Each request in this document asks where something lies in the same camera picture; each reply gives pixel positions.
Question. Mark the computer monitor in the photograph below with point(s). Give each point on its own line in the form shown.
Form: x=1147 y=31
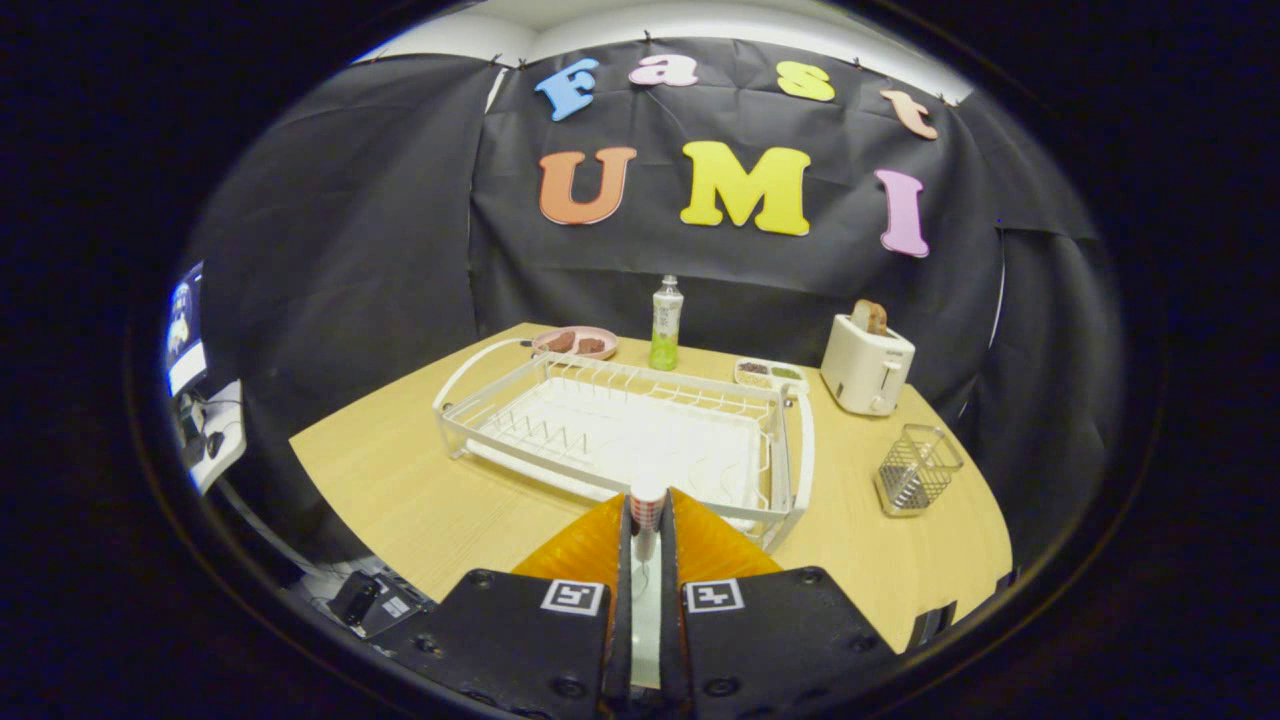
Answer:
x=186 y=330

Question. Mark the bread slice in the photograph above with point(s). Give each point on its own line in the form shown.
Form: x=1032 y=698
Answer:
x=871 y=318

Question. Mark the black device on floor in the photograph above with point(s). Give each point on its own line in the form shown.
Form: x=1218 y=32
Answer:
x=375 y=603

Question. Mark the black backdrop cloth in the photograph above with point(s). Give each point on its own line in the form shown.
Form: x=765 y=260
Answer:
x=350 y=250

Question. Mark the black furniture piece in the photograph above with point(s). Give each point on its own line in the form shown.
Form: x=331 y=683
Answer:
x=932 y=625

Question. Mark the small white divided dish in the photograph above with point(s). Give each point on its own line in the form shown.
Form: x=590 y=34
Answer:
x=770 y=375

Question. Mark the clear bottle with green label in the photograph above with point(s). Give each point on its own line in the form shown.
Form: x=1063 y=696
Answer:
x=665 y=325

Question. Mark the brown food piece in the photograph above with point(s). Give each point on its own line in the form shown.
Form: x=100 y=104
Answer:
x=560 y=342
x=592 y=346

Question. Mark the white side desk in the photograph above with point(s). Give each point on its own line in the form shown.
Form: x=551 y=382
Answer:
x=225 y=440

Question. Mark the pink plate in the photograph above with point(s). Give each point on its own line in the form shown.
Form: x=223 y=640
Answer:
x=575 y=354

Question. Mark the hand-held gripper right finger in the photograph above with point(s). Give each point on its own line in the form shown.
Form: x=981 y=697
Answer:
x=780 y=640

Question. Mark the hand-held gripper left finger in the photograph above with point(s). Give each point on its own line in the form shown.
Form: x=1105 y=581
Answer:
x=520 y=640

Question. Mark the white toaster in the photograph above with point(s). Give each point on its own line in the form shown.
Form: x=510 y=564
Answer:
x=865 y=375

